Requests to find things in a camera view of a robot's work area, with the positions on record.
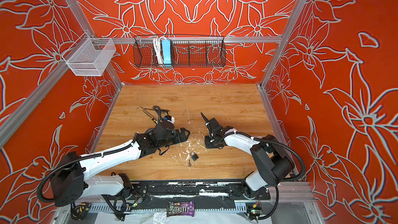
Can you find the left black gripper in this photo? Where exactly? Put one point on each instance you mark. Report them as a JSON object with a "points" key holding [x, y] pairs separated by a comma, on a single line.
{"points": [[184, 136]]}

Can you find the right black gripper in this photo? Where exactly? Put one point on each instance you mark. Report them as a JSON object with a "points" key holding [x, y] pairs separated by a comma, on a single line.
{"points": [[207, 145]]}

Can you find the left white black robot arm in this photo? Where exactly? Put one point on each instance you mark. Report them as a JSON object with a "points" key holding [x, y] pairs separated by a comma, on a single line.
{"points": [[78, 176]]}

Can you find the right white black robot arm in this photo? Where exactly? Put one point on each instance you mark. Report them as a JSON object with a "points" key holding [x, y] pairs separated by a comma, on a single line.
{"points": [[275, 161]]}

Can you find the metal hex key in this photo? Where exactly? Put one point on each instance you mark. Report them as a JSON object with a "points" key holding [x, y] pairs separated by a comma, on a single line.
{"points": [[140, 108]]}

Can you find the dark padlock near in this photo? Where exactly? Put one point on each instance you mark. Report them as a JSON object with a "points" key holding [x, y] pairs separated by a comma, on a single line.
{"points": [[194, 156]]}

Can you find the small black yellow screwdriver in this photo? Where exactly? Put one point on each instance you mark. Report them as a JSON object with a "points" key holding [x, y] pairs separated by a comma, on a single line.
{"points": [[151, 116]]}

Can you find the m&m candy bag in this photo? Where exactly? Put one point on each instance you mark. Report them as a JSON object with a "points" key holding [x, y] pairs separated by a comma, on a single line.
{"points": [[180, 209]]}

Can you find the light blue box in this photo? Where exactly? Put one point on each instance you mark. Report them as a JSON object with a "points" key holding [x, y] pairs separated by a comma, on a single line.
{"points": [[167, 58]]}

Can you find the small electronics board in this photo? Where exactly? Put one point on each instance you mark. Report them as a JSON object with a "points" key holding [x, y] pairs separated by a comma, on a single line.
{"points": [[254, 212]]}

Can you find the yellow black tape measure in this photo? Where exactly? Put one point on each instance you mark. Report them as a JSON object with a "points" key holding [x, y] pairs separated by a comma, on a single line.
{"points": [[79, 212]]}

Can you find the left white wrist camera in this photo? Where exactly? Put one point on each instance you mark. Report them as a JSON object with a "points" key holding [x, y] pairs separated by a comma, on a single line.
{"points": [[169, 118]]}

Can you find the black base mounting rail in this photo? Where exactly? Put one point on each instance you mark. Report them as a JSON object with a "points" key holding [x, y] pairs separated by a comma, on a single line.
{"points": [[220, 188]]}

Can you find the black wire wall basket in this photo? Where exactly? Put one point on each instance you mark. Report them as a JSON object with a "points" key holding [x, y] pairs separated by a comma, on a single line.
{"points": [[188, 51]]}

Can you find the white mesh wall basket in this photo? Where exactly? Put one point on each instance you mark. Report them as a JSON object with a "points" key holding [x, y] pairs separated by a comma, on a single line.
{"points": [[90, 56]]}

